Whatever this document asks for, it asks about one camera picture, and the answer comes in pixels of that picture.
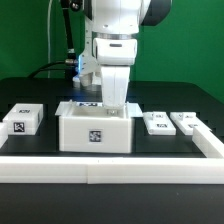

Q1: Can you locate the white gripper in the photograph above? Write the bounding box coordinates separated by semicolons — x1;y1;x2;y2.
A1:
93;38;137;115

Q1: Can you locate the white cabinet body box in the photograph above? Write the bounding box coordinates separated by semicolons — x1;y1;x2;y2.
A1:
58;101;136;154

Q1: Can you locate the white cabinet door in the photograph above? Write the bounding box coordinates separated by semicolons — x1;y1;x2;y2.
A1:
170;112;210;135
143;111;176;135

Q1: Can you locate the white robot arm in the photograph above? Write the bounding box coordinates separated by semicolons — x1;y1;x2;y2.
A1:
59;0;172;111

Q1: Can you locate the white cabinet top block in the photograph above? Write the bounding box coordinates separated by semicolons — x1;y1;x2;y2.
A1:
3;103;43;135

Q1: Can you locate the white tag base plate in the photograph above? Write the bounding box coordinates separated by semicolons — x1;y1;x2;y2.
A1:
55;101;143;118

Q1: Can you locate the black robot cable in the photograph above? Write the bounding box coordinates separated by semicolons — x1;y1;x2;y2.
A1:
27;0;80;80

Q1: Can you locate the white U-shaped boundary frame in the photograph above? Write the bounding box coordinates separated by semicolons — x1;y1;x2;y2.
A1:
0;126;224;184

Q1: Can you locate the white thin cable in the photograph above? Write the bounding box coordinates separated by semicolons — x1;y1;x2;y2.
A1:
46;0;54;79

